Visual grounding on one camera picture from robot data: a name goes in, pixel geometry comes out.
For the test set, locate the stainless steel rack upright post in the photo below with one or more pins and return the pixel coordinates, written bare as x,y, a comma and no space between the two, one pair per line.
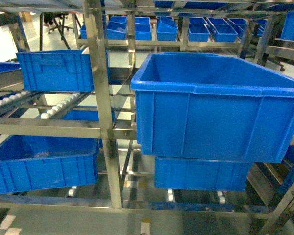
93,16

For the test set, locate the large blue bin front right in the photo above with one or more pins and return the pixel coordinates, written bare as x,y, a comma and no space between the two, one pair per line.
209,106

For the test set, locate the blue bin under front bin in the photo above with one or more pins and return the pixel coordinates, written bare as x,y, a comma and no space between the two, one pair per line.
199,174

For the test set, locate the white roller conveyor track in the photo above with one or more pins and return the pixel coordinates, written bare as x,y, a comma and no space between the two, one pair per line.
60,106

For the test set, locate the blue bin lower left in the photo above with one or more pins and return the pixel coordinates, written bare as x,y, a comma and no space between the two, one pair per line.
29,163

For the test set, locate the blue bin upper left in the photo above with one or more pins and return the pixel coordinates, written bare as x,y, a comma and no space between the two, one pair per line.
56,71

